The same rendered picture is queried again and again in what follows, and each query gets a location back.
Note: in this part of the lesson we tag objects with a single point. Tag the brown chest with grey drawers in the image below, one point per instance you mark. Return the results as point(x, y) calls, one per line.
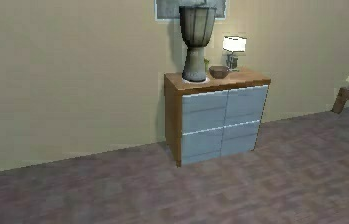
point(208, 116)

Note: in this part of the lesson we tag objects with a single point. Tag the small green object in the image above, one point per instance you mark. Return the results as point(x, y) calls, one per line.
point(206, 63)

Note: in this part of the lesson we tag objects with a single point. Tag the dark brown bowl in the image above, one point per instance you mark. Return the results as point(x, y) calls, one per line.
point(219, 71)

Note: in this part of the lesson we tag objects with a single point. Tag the tall grey goblet vase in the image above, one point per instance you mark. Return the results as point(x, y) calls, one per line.
point(196, 33)

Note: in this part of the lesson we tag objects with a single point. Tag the small white shade table lamp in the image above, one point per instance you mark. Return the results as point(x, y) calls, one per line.
point(234, 45)

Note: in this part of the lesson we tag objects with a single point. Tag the grey framed wall picture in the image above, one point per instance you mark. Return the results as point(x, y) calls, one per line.
point(167, 9)

